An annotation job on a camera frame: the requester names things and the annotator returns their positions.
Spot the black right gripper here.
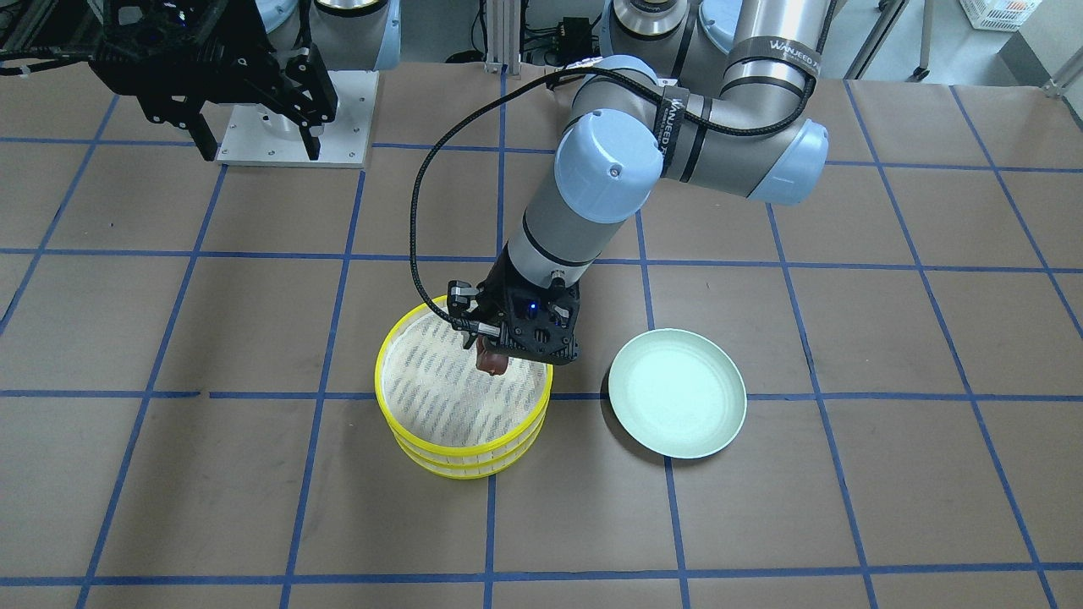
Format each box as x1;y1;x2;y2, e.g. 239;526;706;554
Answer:
89;1;338;161

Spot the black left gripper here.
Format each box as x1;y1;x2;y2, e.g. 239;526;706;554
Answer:
446;250;542;349

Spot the brown chocolate bun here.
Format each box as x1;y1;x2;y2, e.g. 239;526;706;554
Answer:
475;337;509;376

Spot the yellow steamer layer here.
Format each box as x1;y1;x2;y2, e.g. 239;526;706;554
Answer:
392;409;547;480
375;305;553;459

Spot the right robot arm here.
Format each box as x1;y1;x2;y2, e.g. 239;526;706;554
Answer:
89;1;402;169

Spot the mint green plate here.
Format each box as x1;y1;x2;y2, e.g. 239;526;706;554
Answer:
606;328;748;459

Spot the white plastic basket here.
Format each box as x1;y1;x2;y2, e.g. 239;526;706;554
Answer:
960;0;1042;33

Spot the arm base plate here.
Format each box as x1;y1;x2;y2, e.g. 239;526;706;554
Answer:
216;72;382;169

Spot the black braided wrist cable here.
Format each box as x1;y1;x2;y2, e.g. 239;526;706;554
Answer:
410;0;838;326

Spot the aluminium frame post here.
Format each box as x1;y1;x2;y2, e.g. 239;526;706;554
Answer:
482;0;525;80

